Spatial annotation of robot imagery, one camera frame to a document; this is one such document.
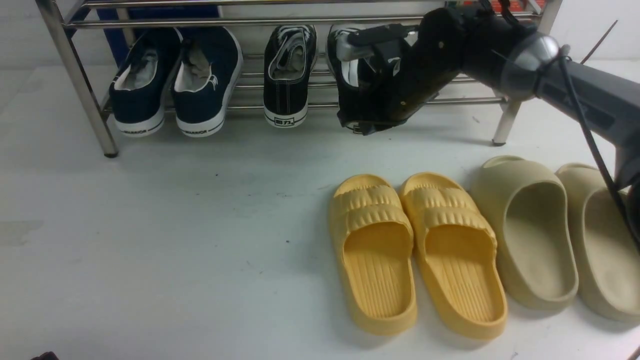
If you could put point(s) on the black canvas sneaker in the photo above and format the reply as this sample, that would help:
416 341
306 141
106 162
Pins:
289 58
353 79

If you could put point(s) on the navy canvas sneaker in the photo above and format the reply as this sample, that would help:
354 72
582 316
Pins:
139 90
210 65

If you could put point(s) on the stainless steel shoe rack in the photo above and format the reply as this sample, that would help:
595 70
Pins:
63 28

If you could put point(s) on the right beige foam slide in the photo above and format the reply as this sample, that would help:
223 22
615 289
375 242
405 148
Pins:
607 260

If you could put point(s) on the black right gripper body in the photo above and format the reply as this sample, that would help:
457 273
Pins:
473 40

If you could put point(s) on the beige foam slide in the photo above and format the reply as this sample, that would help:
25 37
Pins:
607 260
526 205

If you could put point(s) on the right navy canvas sneaker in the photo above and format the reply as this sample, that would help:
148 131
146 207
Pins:
210 65

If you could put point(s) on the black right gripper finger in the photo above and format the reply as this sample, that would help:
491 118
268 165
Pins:
360 43

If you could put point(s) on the left navy canvas sneaker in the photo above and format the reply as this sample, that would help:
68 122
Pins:
139 90

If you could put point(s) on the blue box behind rack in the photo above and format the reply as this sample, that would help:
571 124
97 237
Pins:
120 47

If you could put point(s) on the left yellow rubber slipper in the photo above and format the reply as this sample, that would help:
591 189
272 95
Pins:
373 243

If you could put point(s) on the right yellow rubber slipper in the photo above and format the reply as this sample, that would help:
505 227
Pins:
455 248

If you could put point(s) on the yellow rubber slipper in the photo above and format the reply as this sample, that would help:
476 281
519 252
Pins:
373 243
455 248

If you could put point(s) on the left beige foam slide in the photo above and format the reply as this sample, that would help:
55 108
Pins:
526 205

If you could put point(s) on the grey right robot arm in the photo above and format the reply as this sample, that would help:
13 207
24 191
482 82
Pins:
605 105

